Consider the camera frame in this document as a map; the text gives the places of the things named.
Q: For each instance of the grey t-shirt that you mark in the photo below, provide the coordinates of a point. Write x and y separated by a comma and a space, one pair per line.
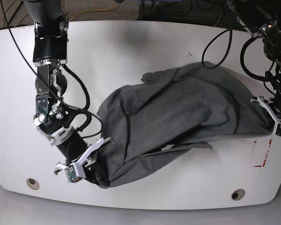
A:
170, 112

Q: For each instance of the table cable grommet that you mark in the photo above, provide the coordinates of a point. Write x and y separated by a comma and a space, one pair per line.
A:
238, 194
33, 184

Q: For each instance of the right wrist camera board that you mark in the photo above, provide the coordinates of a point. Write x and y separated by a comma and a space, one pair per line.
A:
71, 175

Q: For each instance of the right table cable grommet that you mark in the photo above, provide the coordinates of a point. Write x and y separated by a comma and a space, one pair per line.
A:
238, 194

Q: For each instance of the left table cable grommet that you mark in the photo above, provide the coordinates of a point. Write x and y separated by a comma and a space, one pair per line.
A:
33, 184

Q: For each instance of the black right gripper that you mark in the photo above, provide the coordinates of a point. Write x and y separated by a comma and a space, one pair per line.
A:
72, 146

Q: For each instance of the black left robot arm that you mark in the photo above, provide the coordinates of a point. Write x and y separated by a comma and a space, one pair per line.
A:
263, 20

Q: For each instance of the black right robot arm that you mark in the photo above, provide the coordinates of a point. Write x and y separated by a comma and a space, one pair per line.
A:
60, 123

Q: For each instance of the red tape rectangle marking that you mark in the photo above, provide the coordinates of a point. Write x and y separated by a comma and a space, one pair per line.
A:
260, 152

